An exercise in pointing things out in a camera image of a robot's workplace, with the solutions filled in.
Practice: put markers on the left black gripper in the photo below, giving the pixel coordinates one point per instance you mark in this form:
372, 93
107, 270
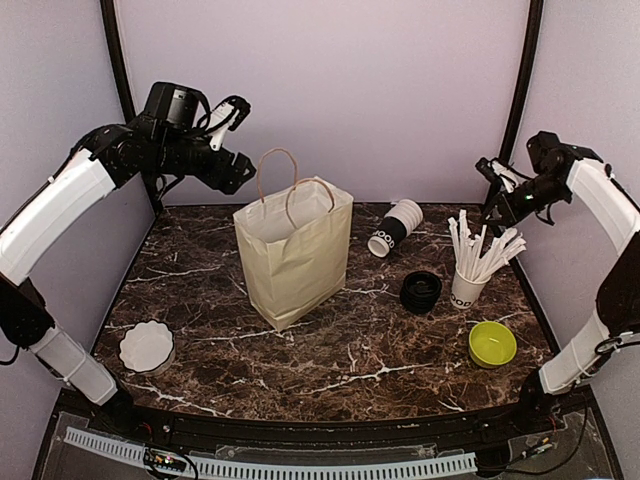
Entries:
233, 177

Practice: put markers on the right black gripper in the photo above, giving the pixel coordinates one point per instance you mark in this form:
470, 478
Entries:
509, 211

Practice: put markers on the cream paper bag with handles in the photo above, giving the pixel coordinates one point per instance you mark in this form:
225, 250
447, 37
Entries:
294, 247

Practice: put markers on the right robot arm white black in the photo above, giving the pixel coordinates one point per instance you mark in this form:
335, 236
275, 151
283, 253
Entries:
564, 172

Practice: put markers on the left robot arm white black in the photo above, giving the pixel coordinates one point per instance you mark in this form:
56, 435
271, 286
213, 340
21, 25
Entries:
104, 161

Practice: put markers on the bundle of wrapped straws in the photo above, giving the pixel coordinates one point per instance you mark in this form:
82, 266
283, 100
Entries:
476, 260

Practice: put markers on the white cup holding straws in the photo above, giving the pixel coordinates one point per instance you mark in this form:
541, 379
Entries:
464, 292

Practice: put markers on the stack of paper cups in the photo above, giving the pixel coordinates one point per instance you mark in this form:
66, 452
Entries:
397, 224

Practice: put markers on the stack of black lids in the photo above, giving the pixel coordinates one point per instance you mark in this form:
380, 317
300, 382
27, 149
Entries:
420, 292

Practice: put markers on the green bowl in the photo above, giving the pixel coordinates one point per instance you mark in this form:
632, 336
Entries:
491, 345

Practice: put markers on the white scalloped bowl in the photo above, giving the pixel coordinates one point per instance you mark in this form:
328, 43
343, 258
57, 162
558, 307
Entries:
148, 348

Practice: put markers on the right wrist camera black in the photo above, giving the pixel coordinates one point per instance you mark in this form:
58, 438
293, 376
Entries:
545, 152

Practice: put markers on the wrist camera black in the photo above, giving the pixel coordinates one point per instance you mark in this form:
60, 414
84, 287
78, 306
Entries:
545, 152
174, 104

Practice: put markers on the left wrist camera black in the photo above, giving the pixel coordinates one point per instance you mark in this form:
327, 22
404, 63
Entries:
174, 104

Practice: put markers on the left black frame post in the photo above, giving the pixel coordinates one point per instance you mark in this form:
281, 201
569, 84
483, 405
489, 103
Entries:
119, 71

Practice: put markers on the black frame post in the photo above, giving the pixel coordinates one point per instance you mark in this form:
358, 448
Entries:
533, 25
119, 71

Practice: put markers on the right black frame post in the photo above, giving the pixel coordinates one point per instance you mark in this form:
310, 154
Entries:
533, 25

